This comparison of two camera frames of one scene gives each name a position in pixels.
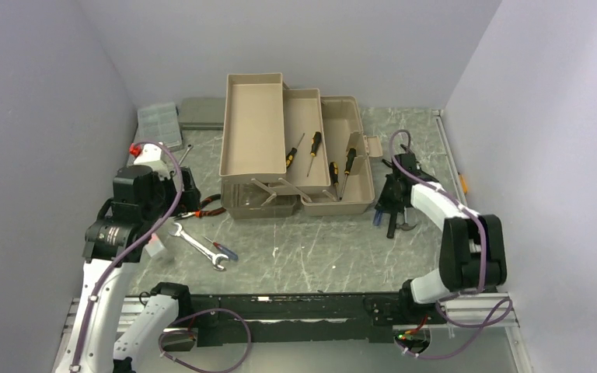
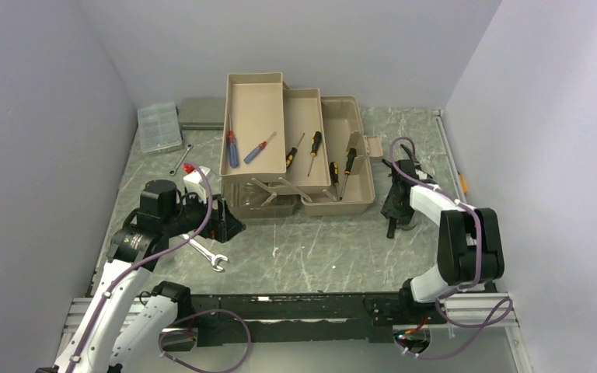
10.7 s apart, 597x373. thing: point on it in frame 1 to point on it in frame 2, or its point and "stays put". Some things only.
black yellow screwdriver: [333, 172] stays put
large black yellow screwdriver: [351, 154] stays put
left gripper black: [190, 195] to [222, 224]
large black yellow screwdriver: [316, 138] stays put
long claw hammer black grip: [392, 225] stays put
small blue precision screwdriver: [224, 250] to [258, 149]
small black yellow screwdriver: [291, 155] stays put
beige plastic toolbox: [285, 148] stays put
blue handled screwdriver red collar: [377, 218] to [233, 147]
